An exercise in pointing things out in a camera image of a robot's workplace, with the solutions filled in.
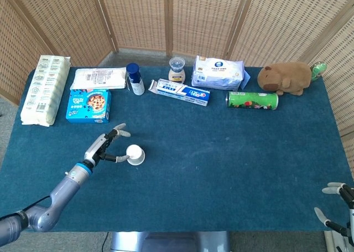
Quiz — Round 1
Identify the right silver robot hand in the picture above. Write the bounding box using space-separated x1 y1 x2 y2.
314 182 354 239

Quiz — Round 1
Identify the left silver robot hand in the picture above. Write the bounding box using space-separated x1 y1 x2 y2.
82 122 132 168

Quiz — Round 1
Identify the white floral paper cup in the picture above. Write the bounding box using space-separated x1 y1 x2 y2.
126 144 147 167

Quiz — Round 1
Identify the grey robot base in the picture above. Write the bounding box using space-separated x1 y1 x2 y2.
110 231 231 252

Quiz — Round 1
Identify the blue cookie box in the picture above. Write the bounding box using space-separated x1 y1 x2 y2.
65 89 112 124

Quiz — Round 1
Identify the flat white plastic packet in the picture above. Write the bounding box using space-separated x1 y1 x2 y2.
69 67 127 91

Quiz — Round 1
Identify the white bottle with blue cap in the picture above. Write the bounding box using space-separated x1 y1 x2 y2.
126 63 145 96

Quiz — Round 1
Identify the long white wrapped package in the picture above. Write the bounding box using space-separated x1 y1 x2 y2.
20 54 71 127

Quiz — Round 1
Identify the white blue toothpaste box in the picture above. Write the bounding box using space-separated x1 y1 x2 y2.
148 79 211 107

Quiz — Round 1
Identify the mayonnaise jar with clear cap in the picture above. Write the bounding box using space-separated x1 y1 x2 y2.
168 56 186 84

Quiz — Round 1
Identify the blue table mat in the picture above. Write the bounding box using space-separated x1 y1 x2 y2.
0 66 354 233

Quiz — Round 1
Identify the small green toy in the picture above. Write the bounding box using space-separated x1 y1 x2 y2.
310 62 327 81

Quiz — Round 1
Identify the white blue tissue pack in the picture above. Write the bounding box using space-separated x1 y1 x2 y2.
191 55 252 91

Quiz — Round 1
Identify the green chips can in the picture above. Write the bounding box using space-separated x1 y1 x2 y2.
225 91 279 111

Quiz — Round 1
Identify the brown capybara plush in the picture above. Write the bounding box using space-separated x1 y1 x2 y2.
257 61 313 96

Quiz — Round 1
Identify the bamboo folding screen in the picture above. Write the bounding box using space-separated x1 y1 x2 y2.
0 0 354 178

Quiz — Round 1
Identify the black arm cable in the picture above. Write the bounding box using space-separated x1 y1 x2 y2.
0 195 52 220

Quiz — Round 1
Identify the thin black floor cable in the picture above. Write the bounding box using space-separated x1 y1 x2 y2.
100 232 110 252

